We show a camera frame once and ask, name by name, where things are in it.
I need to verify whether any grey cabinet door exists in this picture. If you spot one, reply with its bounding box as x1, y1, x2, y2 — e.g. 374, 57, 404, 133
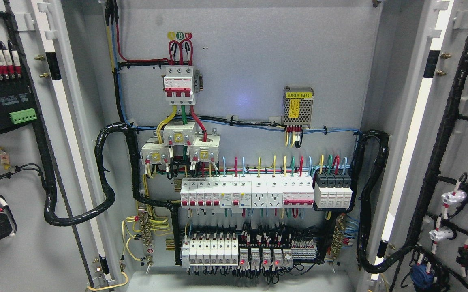
0, 0, 100, 292
352, 0, 468, 292

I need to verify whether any white current transformer group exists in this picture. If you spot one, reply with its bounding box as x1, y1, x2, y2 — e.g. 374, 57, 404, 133
141, 121, 220, 166

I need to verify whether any metal mesh power supply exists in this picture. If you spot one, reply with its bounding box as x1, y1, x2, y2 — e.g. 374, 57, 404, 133
281, 86, 314, 126

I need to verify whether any red white main breaker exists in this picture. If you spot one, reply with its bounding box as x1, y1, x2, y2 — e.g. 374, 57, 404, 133
162, 65, 203, 106

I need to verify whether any black surge protector module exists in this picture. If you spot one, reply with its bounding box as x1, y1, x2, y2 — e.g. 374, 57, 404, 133
314, 171, 354, 213

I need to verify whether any lower relay and breaker row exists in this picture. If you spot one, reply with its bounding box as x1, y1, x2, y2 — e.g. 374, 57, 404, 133
180, 227, 318, 274

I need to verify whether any brass ground terminal bar left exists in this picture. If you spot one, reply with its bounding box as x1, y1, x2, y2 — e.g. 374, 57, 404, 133
138, 206, 154, 273

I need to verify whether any brass terminal bar right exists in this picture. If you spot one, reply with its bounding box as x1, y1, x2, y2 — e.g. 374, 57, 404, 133
330, 213, 346, 261

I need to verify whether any black digital power meter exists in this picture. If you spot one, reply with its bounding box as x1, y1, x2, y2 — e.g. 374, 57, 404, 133
0, 77, 38, 134

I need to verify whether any white DIN rail breaker row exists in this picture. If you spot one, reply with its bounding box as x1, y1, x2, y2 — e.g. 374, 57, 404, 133
180, 174, 314, 213

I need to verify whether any black wrapped cable loom right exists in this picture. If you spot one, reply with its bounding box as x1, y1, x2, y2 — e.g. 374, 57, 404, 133
351, 130, 408, 273

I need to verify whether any black wrapped cable loom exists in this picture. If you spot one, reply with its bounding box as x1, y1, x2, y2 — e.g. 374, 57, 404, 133
351, 130, 408, 273
31, 122, 182, 266

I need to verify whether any black wrapped cable loom left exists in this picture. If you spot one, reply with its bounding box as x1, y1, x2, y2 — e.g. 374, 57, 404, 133
31, 122, 182, 266

